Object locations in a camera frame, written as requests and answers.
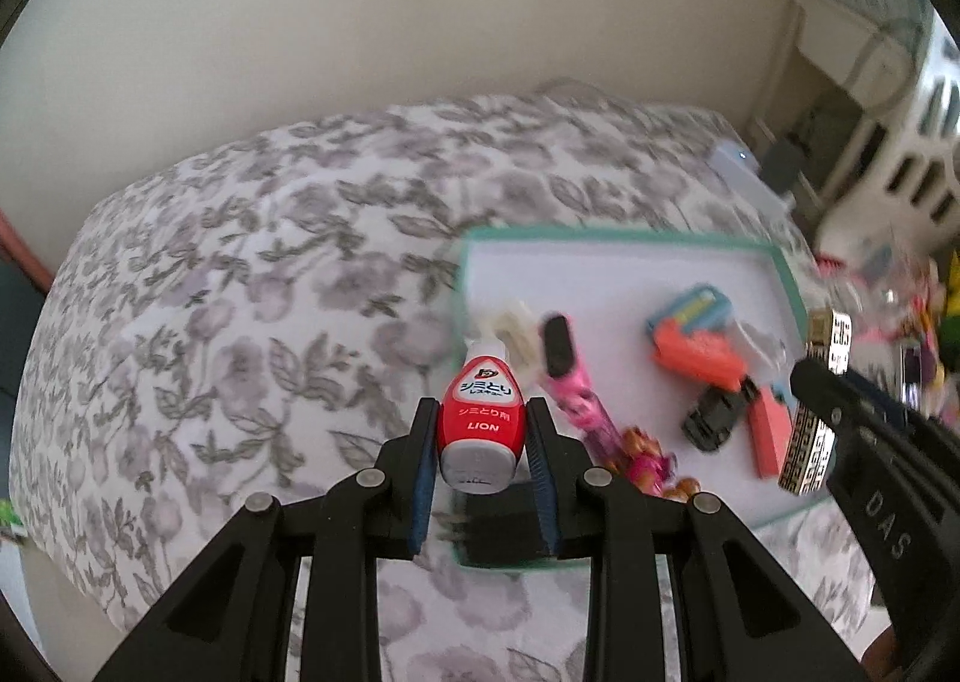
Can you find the pink board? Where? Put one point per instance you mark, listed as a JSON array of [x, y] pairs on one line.
[[22, 251]]

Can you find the black plugged power adapter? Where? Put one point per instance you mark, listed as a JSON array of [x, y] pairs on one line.
[[780, 165]]

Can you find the white power strip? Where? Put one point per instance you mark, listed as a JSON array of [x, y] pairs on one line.
[[739, 168]]

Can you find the small red white bottle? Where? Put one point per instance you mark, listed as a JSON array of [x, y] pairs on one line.
[[480, 419]]

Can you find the black smartphone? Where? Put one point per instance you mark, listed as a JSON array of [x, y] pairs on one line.
[[911, 371]]

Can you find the pink vape with face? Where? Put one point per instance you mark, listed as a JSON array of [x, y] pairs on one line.
[[566, 382]]

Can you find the black toy car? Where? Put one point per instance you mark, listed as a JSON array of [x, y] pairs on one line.
[[712, 419]]

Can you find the orange plastic case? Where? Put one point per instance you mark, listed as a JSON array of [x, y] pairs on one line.
[[694, 356]]

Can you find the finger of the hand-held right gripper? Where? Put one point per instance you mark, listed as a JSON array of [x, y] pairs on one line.
[[892, 404], [840, 404]]

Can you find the coral pink eraser block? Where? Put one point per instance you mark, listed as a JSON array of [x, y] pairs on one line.
[[769, 434]]

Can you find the pink ball toy figure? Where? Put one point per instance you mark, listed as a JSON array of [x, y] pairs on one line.
[[645, 468]]

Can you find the white plastic chair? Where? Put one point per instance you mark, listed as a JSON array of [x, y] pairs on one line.
[[926, 127]]

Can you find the green object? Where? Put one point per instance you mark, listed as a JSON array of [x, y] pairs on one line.
[[9, 521]]

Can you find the black cube power adapter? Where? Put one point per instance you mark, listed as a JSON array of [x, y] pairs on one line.
[[495, 528]]

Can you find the dark blue panel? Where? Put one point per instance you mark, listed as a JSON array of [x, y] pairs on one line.
[[19, 329]]

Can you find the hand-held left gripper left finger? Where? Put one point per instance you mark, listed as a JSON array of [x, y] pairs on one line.
[[424, 479]]

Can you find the teal shallow cardboard box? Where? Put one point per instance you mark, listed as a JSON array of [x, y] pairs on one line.
[[600, 269]]

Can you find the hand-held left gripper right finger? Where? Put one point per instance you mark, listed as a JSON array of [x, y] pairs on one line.
[[541, 479]]

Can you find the blue plastic case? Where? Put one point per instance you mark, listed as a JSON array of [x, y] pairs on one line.
[[697, 307]]

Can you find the cream plastic holder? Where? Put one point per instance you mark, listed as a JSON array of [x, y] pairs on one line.
[[517, 329]]

